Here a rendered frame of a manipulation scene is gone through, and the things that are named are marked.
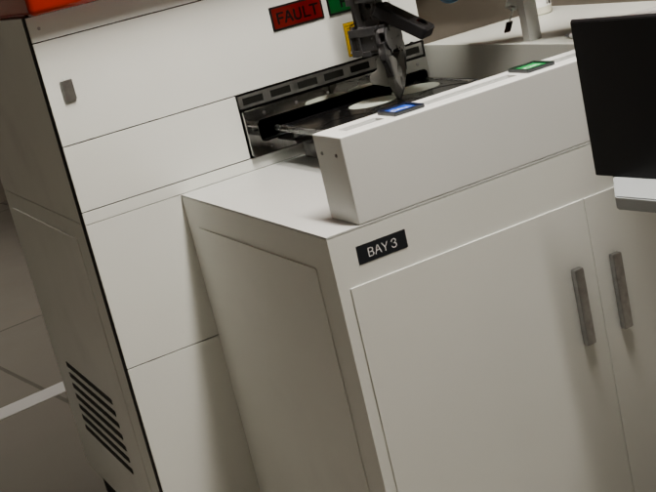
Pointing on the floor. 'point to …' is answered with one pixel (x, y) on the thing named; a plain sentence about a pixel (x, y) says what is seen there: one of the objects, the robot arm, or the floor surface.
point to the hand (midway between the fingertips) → (401, 91)
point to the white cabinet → (446, 341)
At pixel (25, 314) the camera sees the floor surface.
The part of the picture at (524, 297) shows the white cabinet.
